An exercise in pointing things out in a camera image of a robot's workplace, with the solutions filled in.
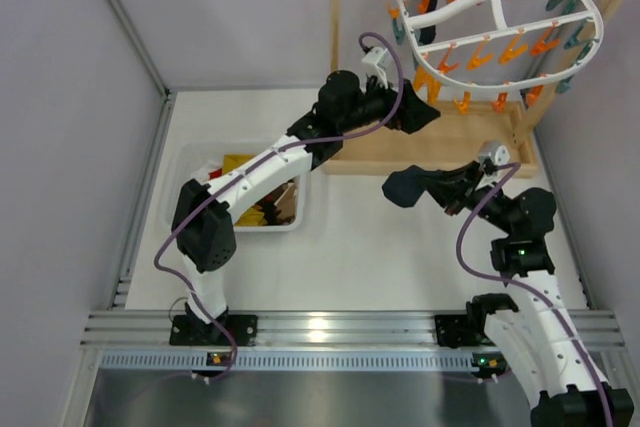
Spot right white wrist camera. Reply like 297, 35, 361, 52
477, 140, 511, 177

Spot white round clip hanger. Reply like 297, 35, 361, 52
389, 0, 604, 114

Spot navy sock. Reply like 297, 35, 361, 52
397, 79, 441, 134
382, 165, 450, 208

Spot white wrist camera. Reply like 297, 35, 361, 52
477, 140, 511, 177
362, 47, 393, 88

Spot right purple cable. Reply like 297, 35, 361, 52
457, 161, 614, 427

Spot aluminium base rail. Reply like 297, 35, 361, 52
79, 309, 626, 373

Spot wooden hanger rack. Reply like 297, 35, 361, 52
326, 0, 624, 178

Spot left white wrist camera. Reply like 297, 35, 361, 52
362, 47, 393, 88

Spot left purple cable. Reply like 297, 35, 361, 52
153, 32, 405, 381

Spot white plastic basket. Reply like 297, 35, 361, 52
162, 141, 306, 233

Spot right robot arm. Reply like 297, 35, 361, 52
419, 160, 635, 426

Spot purple cable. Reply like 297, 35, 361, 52
153, 32, 405, 381
457, 161, 614, 427

